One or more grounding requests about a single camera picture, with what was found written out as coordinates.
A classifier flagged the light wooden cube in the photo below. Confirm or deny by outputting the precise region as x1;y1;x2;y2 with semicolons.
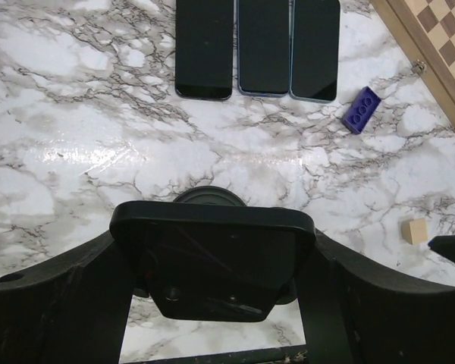
401;218;428;245

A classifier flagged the purple lego brick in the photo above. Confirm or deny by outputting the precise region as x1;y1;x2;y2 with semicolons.
341;86;381;134

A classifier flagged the round stand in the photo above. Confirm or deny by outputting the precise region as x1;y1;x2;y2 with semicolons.
174;186;246;206

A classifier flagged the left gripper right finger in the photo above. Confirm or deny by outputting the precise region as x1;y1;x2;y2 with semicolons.
295;232;455;363

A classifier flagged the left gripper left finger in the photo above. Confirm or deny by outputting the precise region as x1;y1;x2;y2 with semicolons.
0;232;134;363

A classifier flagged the black phone blue edge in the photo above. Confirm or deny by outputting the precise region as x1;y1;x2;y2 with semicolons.
290;0;340;102

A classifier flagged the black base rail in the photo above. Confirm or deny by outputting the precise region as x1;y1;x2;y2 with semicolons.
140;345;309;364

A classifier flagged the wooden chessboard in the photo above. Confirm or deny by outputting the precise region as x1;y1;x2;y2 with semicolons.
372;0;455;129

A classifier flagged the black folding phone stand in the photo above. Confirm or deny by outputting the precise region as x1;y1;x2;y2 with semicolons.
428;235;455;263

